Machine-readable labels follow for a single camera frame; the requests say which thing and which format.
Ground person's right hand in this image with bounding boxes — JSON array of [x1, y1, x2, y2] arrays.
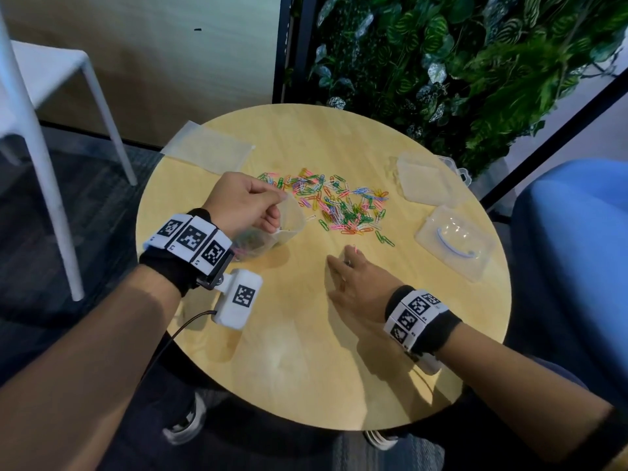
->
[[326, 245, 404, 322]]

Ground person's left hand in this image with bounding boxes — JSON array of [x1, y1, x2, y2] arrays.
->
[[201, 171, 288, 239]]

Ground translucent plastic bag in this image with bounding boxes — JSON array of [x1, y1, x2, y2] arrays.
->
[[230, 196, 307, 263]]

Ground stack of plastic bags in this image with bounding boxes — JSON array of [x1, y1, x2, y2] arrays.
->
[[160, 120, 255, 176]]

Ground pile of coloured paper clips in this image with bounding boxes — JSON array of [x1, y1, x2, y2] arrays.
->
[[257, 167, 396, 249]]

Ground person's left forearm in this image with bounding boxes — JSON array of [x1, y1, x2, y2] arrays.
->
[[0, 264, 183, 471]]

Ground person's right forearm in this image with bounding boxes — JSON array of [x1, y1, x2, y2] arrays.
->
[[436, 322, 614, 464]]

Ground round wooden table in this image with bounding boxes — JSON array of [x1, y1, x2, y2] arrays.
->
[[135, 103, 513, 432]]

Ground person's right shoe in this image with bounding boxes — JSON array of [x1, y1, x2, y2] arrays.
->
[[362, 428, 399, 452]]

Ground person's shoe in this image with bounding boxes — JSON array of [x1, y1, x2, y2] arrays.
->
[[162, 392, 208, 446], [362, 428, 399, 452]]

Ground person's left shoe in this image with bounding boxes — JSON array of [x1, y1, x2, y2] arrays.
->
[[162, 392, 208, 446]]

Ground person's dark trousers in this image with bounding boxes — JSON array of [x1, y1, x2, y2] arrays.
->
[[97, 333, 589, 471]]

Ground person's right shirt sleeve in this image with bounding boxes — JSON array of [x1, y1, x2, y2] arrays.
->
[[564, 406, 628, 471]]

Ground black right wristband with markers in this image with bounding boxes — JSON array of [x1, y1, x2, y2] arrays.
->
[[383, 285, 463, 357]]

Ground black wristband with markers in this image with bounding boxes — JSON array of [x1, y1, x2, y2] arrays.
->
[[383, 285, 463, 357], [139, 208, 236, 298]]

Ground black left wristband with markers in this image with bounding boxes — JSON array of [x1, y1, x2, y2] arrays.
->
[[139, 208, 236, 298]]

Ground clear plastic lid blue band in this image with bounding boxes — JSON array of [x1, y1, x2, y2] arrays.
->
[[414, 205, 497, 283]]

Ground clear plastic box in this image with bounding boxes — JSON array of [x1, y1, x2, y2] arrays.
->
[[394, 154, 473, 207]]

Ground blue armchair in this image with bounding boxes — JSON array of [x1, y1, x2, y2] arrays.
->
[[510, 159, 628, 408]]

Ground white chair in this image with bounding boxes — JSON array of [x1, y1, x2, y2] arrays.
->
[[0, 9, 138, 302]]

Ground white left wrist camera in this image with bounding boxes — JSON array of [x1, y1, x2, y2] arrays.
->
[[211, 268, 264, 331]]

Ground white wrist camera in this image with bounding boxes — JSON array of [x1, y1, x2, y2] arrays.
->
[[414, 353, 442, 376], [211, 268, 264, 331]]

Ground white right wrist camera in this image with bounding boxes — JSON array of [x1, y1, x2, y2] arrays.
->
[[414, 353, 442, 376]]

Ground black left camera cable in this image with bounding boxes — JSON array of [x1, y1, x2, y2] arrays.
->
[[142, 310, 218, 383]]

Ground green plant wall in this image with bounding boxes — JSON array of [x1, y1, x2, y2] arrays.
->
[[304, 0, 628, 177]]

